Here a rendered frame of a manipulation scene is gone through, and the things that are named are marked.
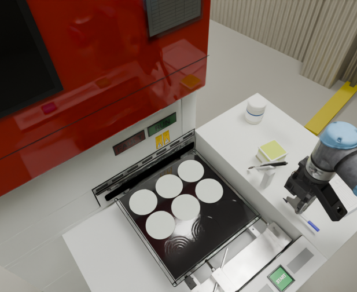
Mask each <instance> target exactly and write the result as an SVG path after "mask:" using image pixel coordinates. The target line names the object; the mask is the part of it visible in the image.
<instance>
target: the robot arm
mask: <svg viewBox="0 0 357 292"><path fill-rule="evenodd" d="M298 165H299V168H298V169H297V170H296V171H293V172H292V173H293V174H291V176H289V177H288V179H287V181H286V183H285V185H284V187H285V188H286V189H287V190H288V191H289V192H290V193H291V194H292V195H293V196H295V195H296V197H295V198H291V197H290V196H287V197H286V200H287V201H288V202H289V203H290V205H291V206H292V207H293V208H294V210H295V213H296V214H302V213H303V211H306V209H307V208H308V207H309V206H310V205H311V204H312V203H313V201H314V200H315V199H316V198H317V199H318V200H319V202H320V203H321V205H322V207H323V208H324V209H325V211H326V213H327V214H328V216H329V217H330V219H331V220H332V221H333V222H335V221H340V220H341V219H342V218H343V217H344V216H345V215H346V214H347V213H348V211H347V210H346V208H345V206H344V205H343V203H342V202H341V200H340V198H339V197H338V196H337V194H336V193H335V191H334V189H333V188H332V186H331V185H330V183H329V181H330V180H331V179H332V178H333V177H334V176H335V175H336V174H337V175H338V176H339V177H340V178H341V179H342V180H343V181H344V182H345V183H346V184H347V186H348V187H349V188H350V189H351V190H352V191H353V194H354V195H355V196H357V128H356V127H355V126H353V125H352V124H350V123H347V122H340V121H339V122H332V123H331V124H329V125H328V126H327V128H326V129H325V131H324V132H323V133H322V134H321V135H320V137H319V140H318V142H317V144H316V146H315V148H314V149H313V151H312V153H311V155H310V156H306V157H305V158H304V159H302V160H301V161H300V162H299V163H298Z"/></svg>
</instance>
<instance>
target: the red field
mask: <svg viewBox="0 0 357 292"><path fill-rule="evenodd" d="M144 139H145V136H144V133H143V132H141V133H140V134H137V135H136V136H134V137H132V138H130V139H129V140H127V141H125V142H123V143H121V144H120V145H118V146H116V147H114V149H115V152H116V154H119V153H121V152H123V151H124V150H126V149H128V148H130V147H132V146H133V145H135V144H137V143H138V142H140V141H142V140H144Z"/></svg>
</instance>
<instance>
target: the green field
mask: <svg viewBox="0 0 357 292"><path fill-rule="evenodd" d="M175 121H176V119H175V114H173V115H171V116H170V117H168V118H166V119H165V120H163V121H161V122H159V123H157V124H155V125H154V126H152V127H150V128H149V135H150V136H151V135H153V134H155V133H156V132H158V131H159V130H161V129H163V128H165V127H167V126H168V125H170V124H172V123H174V122H175Z"/></svg>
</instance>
